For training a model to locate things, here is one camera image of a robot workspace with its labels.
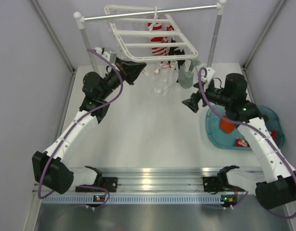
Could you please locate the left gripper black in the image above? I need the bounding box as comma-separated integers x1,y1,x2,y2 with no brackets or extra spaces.
99,57,146,100

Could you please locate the silver metal clothes rack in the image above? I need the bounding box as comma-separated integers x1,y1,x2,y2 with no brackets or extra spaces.
74,0,227,72

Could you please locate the red white striped sock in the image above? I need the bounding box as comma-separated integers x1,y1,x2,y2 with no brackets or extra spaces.
148,23,168,56
163,26,175,55

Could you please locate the white plastic sock hanger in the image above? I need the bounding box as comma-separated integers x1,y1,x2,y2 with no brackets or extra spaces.
104,5,198,63

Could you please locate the aluminium mounting rail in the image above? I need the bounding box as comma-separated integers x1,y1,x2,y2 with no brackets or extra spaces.
32,167,295,194

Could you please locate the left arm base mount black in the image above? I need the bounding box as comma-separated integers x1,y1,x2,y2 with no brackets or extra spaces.
100,177,118,193

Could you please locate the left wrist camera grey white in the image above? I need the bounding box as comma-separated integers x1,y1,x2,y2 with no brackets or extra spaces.
95,47,117,64

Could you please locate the grey sock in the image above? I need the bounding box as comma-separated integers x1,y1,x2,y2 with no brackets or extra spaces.
178,59,201,89

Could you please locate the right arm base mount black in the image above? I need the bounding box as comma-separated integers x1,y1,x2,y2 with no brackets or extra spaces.
202,176,224,195

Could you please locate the blue plastic basin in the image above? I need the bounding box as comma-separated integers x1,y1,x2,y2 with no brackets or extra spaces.
205,105,285,151

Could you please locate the white sock red trim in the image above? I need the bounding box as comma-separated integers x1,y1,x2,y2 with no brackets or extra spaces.
151,63,165,96
161,61,178,96

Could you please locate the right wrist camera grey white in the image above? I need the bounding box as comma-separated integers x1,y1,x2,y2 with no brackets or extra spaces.
199,67,215,84

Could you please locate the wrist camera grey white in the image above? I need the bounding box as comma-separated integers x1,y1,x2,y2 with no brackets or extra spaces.
95,47,117,64
199,67,215,84

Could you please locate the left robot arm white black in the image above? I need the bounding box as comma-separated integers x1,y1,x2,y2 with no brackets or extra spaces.
32,58,147,194

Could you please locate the orange sock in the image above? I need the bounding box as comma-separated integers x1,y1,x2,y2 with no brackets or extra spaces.
236,139,250,147
220,115,235,134

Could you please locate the slotted grey cable duct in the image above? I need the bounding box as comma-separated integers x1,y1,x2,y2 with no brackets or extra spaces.
42,193,238,205

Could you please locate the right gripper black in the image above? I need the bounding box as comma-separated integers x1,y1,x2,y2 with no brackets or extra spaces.
182,78,232,113

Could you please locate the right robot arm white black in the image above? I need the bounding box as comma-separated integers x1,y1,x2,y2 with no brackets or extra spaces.
183,67,296,210

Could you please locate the red sock in basin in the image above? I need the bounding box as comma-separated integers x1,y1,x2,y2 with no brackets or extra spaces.
270,130,277,144

